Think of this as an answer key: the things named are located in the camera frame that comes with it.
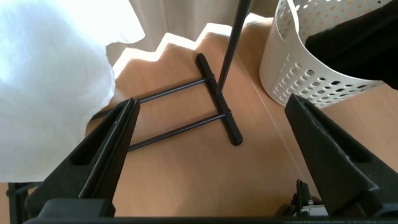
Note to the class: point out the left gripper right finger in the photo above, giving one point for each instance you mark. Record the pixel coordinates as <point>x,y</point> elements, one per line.
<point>348,186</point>

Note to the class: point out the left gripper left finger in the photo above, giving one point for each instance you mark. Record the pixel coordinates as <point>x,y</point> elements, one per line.
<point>56,193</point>

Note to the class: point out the white printed shirt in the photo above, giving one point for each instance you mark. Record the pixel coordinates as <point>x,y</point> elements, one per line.
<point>53,93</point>

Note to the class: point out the black shorts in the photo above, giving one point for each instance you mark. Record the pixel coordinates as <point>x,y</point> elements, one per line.
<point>357,46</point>

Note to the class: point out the white laundry basket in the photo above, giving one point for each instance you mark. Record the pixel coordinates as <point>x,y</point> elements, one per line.
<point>298,77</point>

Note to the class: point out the black clothes rack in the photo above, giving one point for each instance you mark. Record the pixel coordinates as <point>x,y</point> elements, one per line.
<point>217,99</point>

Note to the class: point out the beige curtain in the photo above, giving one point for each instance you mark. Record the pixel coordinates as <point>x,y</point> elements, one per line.
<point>186,15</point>

